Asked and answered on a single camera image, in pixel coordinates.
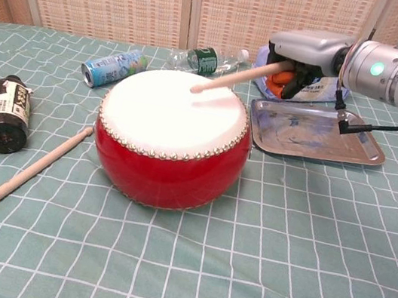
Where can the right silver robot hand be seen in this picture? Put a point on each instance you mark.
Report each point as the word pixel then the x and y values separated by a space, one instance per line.
pixel 308 46

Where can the wooden drumstick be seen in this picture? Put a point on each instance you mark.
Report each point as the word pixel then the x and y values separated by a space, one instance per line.
pixel 233 78
pixel 26 173

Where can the rectangular metal tray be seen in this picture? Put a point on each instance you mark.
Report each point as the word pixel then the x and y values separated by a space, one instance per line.
pixel 300 135

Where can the red drum white skin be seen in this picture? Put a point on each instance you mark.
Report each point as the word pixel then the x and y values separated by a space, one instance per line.
pixel 164 174

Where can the lilac tissue pack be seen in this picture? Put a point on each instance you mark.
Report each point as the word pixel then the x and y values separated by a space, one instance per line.
pixel 323 93

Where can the clear bottle green label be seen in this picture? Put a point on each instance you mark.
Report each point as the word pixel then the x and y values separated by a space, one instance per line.
pixel 202 59

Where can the blue green drink can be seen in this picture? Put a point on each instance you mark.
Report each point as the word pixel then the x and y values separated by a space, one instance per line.
pixel 113 67

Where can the green checked tablecloth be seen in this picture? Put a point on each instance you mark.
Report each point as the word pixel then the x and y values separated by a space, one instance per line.
pixel 238 278

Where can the dark brown labelled bottle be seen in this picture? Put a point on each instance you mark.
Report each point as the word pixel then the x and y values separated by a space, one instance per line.
pixel 6 113

